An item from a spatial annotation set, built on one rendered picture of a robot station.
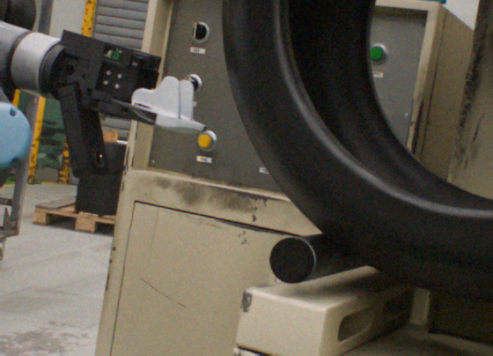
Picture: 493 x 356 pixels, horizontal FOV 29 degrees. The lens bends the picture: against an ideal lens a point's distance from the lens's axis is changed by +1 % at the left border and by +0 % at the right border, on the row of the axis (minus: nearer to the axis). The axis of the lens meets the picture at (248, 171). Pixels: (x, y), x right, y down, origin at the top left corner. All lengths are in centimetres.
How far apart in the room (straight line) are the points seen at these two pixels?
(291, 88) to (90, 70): 30
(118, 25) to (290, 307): 987
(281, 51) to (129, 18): 978
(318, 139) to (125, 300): 98
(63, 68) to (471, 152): 52
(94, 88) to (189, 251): 68
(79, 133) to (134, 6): 956
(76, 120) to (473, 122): 50
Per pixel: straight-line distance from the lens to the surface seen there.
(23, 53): 120
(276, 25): 94
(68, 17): 1092
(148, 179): 180
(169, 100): 110
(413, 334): 119
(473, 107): 125
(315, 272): 93
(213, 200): 174
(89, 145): 116
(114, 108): 111
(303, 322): 92
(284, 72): 93
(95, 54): 114
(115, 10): 1077
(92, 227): 726
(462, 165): 125
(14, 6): 518
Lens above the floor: 103
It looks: 3 degrees down
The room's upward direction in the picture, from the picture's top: 9 degrees clockwise
